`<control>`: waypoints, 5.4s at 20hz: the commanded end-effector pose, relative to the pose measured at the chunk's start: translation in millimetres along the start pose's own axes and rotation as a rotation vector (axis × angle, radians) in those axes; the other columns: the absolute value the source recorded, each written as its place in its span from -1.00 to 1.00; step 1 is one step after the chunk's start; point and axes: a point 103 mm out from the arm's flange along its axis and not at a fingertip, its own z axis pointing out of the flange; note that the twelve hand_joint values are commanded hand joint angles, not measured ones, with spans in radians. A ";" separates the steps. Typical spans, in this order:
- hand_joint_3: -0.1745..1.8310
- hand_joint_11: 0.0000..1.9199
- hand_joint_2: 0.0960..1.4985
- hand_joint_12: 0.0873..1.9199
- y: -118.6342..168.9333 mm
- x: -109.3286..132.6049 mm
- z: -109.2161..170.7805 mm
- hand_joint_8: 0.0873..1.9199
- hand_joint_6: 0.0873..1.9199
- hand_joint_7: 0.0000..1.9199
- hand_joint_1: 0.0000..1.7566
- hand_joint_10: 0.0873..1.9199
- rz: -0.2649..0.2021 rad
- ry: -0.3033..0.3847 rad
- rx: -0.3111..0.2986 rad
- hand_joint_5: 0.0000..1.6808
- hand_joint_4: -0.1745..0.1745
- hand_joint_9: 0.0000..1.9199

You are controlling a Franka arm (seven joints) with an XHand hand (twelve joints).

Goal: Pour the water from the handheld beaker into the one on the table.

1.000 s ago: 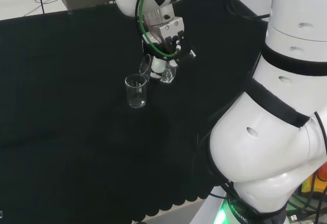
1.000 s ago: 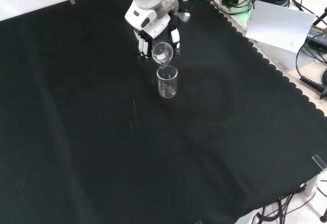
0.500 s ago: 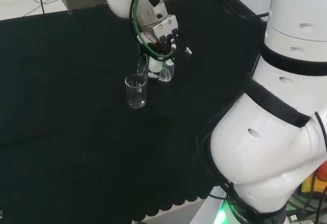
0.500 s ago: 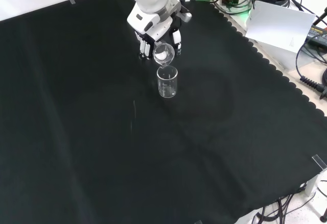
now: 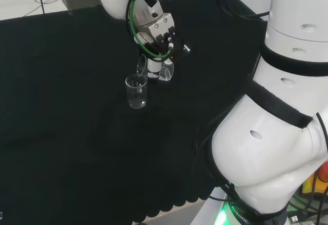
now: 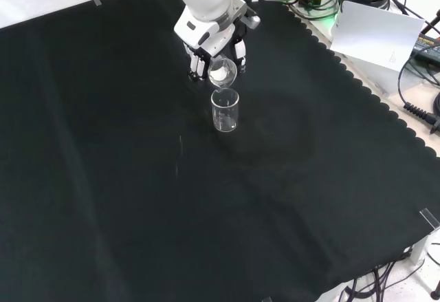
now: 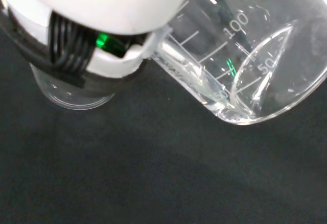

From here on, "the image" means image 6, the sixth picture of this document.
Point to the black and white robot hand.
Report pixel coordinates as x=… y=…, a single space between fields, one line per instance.
x=196 y=30

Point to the small clear glass beaker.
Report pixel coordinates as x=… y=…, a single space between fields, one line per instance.
x=221 y=75

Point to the tall clear glass beaker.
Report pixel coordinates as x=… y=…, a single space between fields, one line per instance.
x=225 y=123

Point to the clear tape strip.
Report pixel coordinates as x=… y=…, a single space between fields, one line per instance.
x=97 y=2
x=429 y=217

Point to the black bench cloth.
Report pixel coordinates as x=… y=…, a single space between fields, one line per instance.
x=137 y=178

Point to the pale board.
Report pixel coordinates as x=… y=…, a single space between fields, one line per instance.
x=374 y=33

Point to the black power adapter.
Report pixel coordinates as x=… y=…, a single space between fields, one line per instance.
x=428 y=49

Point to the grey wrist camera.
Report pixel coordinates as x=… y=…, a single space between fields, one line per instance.
x=253 y=21

